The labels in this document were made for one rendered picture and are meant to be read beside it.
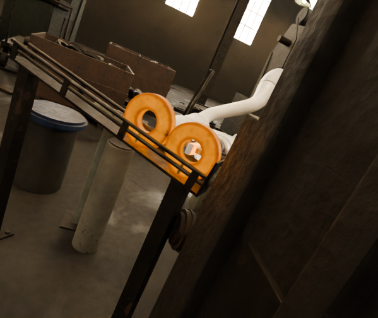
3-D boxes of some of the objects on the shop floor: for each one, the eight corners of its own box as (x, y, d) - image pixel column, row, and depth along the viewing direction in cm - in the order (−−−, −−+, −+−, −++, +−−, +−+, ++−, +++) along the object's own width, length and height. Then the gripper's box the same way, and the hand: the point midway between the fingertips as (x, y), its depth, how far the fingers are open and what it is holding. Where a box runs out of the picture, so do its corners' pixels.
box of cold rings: (153, 106, 536) (169, 65, 515) (158, 117, 461) (177, 71, 440) (96, 84, 503) (110, 41, 482) (92, 93, 428) (108, 41, 407)
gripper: (226, 167, 98) (203, 173, 76) (193, 149, 102) (162, 150, 80) (236, 147, 96) (216, 147, 74) (202, 129, 100) (173, 125, 78)
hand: (193, 149), depth 80 cm, fingers closed
